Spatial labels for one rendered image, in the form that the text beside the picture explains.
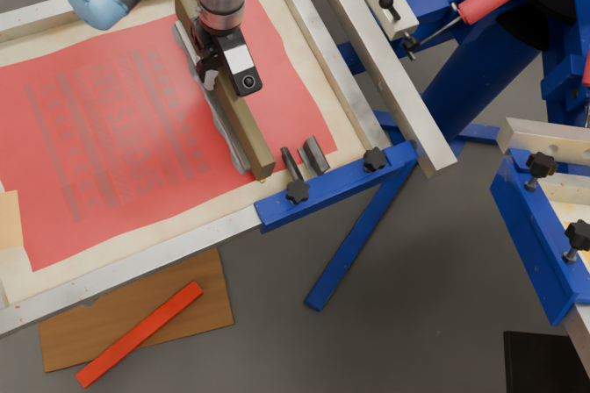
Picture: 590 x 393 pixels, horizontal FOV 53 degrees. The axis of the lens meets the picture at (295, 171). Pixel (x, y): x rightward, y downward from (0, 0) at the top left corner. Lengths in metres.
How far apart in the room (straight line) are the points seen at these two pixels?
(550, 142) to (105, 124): 0.82
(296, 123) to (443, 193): 1.21
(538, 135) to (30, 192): 0.91
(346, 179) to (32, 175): 0.58
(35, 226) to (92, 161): 0.15
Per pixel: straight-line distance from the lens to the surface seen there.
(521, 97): 2.65
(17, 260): 1.14
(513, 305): 2.33
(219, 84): 1.11
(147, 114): 1.19
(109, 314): 2.04
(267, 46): 1.28
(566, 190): 1.10
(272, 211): 1.07
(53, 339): 2.06
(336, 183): 1.11
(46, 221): 1.14
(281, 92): 1.22
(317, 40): 1.26
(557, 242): 0.94
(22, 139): 1.21
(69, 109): 1.22
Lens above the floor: 2.02
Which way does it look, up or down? 68 degrees down
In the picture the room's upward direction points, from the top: 23 degrees clockwise
